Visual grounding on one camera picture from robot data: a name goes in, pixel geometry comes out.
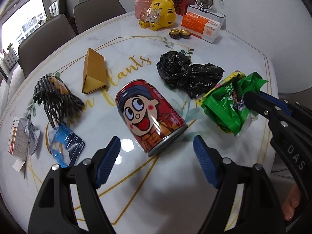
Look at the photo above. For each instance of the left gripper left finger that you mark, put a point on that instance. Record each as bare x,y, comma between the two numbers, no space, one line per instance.
53,210

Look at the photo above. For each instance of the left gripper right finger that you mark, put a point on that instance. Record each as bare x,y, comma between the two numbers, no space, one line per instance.
246,201

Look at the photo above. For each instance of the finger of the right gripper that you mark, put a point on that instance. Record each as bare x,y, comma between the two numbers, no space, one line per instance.
294,104
255,102

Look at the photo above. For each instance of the green snack bag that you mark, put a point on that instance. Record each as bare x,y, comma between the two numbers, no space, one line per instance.
225,106

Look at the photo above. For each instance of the red cartoon drink can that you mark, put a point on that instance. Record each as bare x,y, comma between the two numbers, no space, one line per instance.
149,116

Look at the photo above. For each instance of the person's right hand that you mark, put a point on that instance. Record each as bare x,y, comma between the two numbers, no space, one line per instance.
291,202

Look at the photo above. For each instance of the black crumpled plastic bag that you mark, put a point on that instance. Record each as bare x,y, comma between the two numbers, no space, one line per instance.
178,72

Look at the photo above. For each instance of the blue clear plastic wrapper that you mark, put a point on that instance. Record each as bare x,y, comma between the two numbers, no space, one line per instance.
64,145

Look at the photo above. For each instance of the white orange medicine box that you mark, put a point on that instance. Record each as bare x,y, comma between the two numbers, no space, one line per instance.
18,142

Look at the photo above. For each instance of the white base box under fan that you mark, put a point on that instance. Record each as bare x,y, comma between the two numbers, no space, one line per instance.
210,14

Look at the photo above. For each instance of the gold wrapped chocolate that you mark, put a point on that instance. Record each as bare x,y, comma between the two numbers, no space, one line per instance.
174,33
184,33

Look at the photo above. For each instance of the black foam fruit net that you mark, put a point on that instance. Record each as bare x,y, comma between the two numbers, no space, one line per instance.
58,101

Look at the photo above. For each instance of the yellow tiger figurine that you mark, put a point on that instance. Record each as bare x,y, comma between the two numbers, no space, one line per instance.
160,14

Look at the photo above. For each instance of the gold triangular cardboard box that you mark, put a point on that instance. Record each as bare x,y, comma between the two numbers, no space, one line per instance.
94,72

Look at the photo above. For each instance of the white drawer cabinet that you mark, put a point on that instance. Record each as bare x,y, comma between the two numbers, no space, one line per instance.
11,58

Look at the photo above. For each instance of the grey dining chair left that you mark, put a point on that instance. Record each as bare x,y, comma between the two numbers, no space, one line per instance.
44,41

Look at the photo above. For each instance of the grey dining chair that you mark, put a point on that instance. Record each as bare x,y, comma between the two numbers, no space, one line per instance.
44,41
93,12

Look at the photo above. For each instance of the grey dining chair right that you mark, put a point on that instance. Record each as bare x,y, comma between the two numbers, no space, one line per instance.
93,12

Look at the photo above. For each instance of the black leather sofa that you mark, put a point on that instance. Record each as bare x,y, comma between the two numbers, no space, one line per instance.
59,7

